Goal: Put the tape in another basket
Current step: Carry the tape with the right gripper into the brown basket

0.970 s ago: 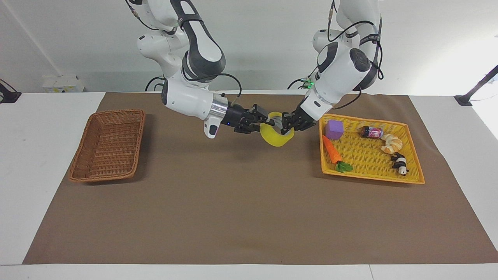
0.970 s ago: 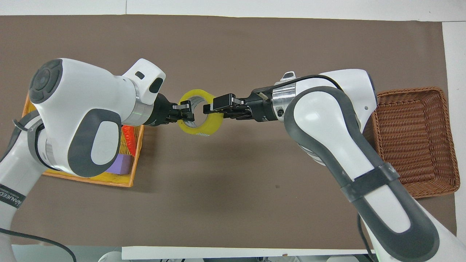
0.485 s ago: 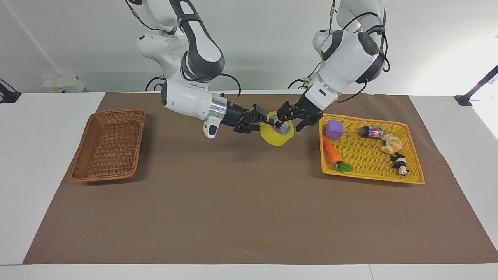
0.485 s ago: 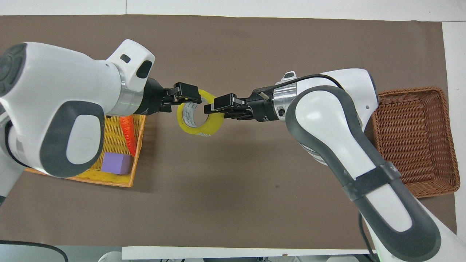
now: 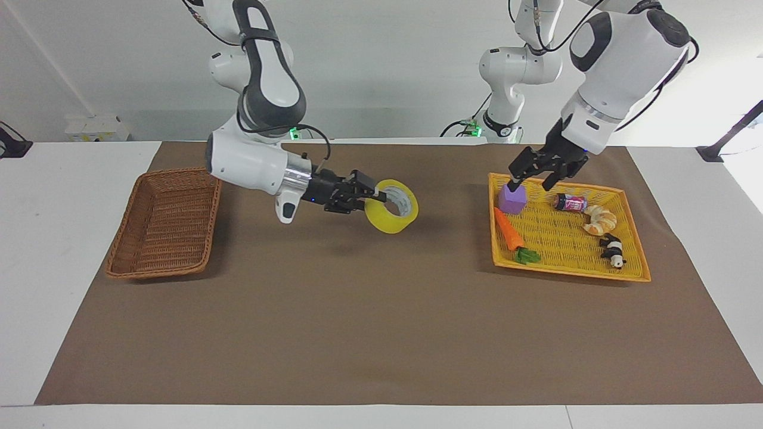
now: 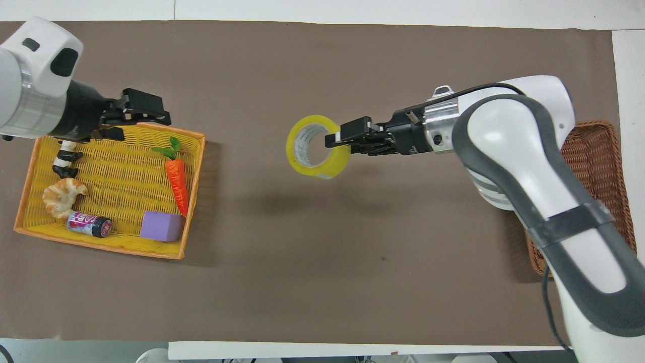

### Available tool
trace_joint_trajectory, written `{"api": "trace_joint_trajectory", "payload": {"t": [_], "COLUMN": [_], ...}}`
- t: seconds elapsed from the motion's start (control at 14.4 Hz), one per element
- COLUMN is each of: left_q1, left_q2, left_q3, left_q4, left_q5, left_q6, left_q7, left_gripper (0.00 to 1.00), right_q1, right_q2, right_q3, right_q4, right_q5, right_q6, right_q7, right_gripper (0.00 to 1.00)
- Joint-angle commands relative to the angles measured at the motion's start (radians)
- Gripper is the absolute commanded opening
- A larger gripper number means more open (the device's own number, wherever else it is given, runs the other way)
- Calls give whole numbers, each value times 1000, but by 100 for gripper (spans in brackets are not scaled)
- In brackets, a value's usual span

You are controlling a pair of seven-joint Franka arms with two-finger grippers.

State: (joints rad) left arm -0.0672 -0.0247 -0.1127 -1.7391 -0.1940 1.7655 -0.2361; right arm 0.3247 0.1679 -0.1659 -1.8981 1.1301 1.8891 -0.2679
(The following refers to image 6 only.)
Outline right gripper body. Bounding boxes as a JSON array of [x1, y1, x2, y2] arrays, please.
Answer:
[[390, 104, 434, 156]]

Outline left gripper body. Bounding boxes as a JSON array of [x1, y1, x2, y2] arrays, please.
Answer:
[[49, 80, 115, 143]]

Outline yellow tape roll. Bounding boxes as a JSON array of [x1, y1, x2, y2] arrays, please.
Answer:
[[286, 114, 352, 180]]

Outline yellow woven basket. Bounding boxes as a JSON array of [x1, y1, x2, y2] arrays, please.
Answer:
[[14, 123, 206, 260]]

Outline brown wicker basket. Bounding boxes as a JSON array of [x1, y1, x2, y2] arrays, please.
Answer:
[[524, 120, 637, 277]]

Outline black and white striped toy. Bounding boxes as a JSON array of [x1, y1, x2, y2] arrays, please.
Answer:
[[52, 141, 84, 179]]

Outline orange toy carrot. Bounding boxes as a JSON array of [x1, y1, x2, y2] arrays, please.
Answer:
[[152, 136, 190, 218]]

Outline toy croissant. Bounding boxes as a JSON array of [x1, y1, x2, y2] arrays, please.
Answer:
[[42, 178, 89, 220]]

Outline small drink can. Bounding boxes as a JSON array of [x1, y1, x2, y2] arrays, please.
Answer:
[[67, 212, 113, 238]]

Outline purple foam block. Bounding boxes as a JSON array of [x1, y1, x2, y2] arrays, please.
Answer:
[[140, 210, 185, 243]]

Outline black cable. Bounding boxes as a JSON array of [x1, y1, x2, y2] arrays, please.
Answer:
[[399, 83, 527, 114], [541, 265, 578, 352]]

